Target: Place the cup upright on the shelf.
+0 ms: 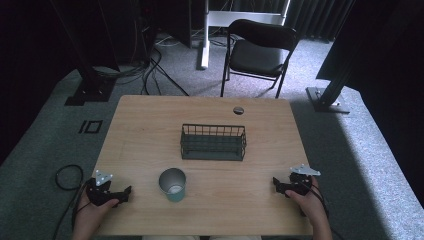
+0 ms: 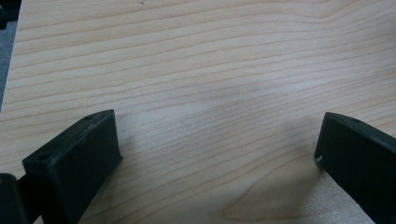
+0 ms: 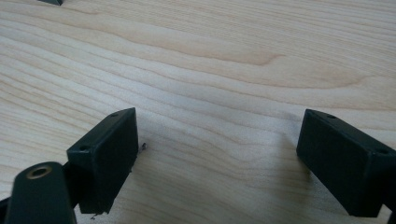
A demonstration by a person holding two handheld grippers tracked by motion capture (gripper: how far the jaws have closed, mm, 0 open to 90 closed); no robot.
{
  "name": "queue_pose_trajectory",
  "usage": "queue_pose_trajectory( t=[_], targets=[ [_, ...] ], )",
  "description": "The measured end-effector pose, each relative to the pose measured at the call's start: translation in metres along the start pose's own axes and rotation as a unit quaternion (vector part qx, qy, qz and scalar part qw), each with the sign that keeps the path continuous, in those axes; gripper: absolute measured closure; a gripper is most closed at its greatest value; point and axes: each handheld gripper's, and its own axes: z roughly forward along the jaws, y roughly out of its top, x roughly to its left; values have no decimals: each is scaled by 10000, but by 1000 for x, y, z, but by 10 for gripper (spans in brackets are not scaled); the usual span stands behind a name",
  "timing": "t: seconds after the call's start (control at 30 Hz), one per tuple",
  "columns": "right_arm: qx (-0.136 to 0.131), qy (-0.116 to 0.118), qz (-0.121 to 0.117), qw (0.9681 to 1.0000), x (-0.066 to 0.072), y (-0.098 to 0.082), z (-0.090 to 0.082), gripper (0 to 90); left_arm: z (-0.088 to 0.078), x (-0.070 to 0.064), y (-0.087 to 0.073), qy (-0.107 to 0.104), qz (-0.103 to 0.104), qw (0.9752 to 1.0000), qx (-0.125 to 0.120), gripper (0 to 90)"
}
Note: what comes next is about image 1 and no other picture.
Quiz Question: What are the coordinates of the white desk frame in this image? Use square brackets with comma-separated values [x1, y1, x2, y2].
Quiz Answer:
[199, 0, 292, 70]

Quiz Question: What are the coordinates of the black folding chair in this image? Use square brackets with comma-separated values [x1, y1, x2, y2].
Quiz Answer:
[219, 18, 300, 100]

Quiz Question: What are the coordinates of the person's right hand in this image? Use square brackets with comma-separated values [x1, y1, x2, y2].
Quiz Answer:
[285, 177, 330, 225]

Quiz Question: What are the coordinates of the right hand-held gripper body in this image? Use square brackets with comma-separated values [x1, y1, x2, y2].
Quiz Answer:
[285, 163, 322, 197]

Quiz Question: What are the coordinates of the bundle of black floor cables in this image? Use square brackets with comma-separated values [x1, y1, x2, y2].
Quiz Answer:
[93, 31, 190, 98]

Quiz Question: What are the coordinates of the teal metal cup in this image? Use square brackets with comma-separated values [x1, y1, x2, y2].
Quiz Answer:
[158, 167, 187, 203]

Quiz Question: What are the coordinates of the dark pleated curtain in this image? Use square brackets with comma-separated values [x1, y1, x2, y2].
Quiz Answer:
[233, 0, 355, 42]

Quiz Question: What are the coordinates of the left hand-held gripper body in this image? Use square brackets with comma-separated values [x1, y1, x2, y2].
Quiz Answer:
[85, 169, 123, 208]

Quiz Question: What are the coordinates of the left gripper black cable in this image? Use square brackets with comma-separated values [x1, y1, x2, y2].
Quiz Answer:
[52, 164, 96, 240]

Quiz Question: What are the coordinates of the person's left hand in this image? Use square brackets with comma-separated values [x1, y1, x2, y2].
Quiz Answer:
[73, 192, 120, 235]

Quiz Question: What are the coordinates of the black metal stand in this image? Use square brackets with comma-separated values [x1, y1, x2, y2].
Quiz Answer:
[305, 0, 361, 115]
[49, 0, 116, 107]

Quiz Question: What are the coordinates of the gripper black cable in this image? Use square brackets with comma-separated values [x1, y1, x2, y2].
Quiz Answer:
[308, 181, 331, 221]
[52, 164, 96, 240]

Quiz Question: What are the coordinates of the black wire basket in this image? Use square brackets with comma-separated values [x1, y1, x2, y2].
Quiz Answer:
[180, 123, 248, 162]

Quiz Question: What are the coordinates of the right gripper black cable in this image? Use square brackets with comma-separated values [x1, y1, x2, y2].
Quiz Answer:
[308, 181, 331, 221]

